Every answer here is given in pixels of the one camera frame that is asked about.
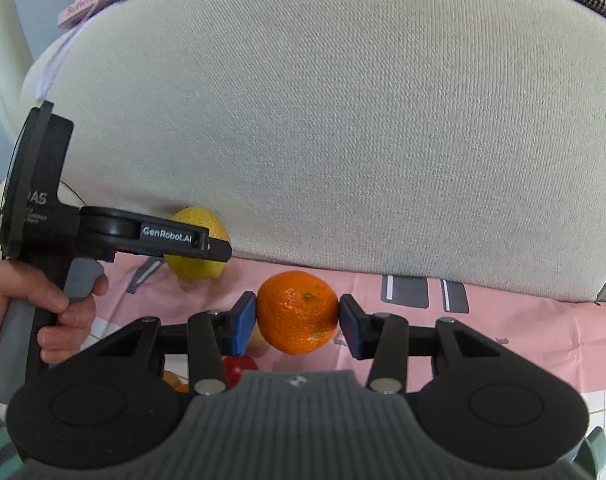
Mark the small orange fruit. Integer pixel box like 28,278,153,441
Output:
161,370,190,394

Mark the person's left hand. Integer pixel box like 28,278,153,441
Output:
0,258,110,368

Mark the lilac ribbon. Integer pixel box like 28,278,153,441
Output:
36,24,100,102

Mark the pink printed cloth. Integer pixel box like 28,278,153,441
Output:
76,255,606,466

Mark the yellow lemon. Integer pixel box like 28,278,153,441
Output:
164,206,232,282

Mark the orange mandarin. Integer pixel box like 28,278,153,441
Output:
257,271,340,356

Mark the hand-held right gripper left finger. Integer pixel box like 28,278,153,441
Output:
80,291,258,395

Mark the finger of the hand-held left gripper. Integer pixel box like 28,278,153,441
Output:
133,240,233,264

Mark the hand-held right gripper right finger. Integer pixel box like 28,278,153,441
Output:
338,294,514,395

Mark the red cherry tomato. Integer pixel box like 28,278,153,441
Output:
220,355,260,389

